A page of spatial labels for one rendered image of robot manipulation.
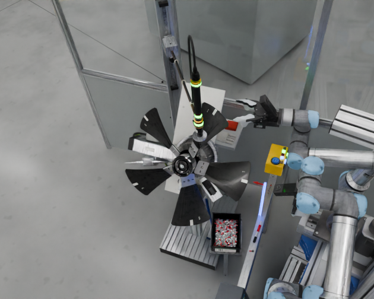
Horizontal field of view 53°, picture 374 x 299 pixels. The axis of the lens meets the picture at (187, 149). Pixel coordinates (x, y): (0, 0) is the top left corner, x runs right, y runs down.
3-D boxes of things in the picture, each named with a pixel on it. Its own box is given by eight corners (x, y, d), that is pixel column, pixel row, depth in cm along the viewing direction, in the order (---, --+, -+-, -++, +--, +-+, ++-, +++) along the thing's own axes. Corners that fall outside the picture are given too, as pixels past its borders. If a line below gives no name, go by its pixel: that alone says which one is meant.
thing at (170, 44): (163, 48, 222) (161, 35, 216) (174, 45, 223) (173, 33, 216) (167, 59, 216) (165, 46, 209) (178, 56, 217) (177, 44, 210)
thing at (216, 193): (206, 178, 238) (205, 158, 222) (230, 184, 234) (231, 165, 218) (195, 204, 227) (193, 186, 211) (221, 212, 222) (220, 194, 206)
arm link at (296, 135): (287, 152, 171) (291, 136, 163) (291, 133, 178) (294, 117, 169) (305, 155, 170) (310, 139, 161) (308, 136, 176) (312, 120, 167)
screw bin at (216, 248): (212, 218, 229) (212, 212, 223) (240, 219, 227) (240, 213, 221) (210, 251, 215) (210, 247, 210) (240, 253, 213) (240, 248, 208)
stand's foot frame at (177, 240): (187, 188, 338) (187, 184, 331) (237, 203, 325) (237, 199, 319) (160, 251, 303) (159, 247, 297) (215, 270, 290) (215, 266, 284)
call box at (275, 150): (270, 153, 236) (272, 142, 227) (286, 157, 233) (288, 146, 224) (263, 173, 227) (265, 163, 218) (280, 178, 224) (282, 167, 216)
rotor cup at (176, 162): (175, 150, 216) (167, 154, 203) (199, 148, 211) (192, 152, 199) (178, 174, 218) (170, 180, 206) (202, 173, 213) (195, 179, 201)
